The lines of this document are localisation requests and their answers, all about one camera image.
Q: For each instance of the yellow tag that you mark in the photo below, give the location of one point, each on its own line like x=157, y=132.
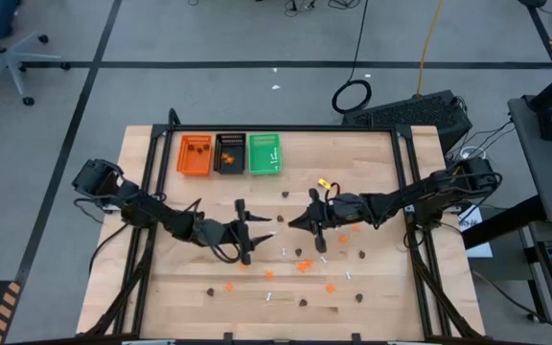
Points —
x=324, y=183

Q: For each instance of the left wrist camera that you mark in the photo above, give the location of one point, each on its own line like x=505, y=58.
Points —
x=213, y=233

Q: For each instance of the green plastic basket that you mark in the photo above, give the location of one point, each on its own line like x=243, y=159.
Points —
x=259, y=148

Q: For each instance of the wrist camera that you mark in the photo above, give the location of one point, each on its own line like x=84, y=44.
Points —
x=213, y=233
x=348, y=208

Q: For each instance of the black computer tower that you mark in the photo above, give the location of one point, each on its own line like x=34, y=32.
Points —
x=410, y=112

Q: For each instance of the white paper sheet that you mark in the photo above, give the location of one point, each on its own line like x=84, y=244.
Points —
x=477, y=239

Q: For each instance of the grey desk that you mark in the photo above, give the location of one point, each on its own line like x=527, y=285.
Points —
x=544, y=167

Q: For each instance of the power strip with plugs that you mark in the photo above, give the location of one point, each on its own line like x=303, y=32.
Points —
x=472, y=152

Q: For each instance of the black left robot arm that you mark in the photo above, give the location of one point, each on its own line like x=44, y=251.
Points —
x=156, y=213

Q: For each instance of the grey office chair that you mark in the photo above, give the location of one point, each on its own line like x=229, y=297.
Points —
x=10, y=60

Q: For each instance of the black plastic basket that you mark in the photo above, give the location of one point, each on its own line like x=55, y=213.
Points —
x=223, y=141

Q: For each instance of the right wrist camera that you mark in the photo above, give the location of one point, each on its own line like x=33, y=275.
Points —
x=348, y=208

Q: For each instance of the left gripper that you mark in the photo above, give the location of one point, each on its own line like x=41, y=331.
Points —
x=245, y=235

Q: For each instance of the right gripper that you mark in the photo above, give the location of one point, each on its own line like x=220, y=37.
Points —
x=323, y=213

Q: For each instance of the orange plastic basket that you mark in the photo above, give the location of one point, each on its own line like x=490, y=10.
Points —
x=194, y=165

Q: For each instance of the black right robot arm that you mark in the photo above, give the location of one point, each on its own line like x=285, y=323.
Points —
x=415, y=194

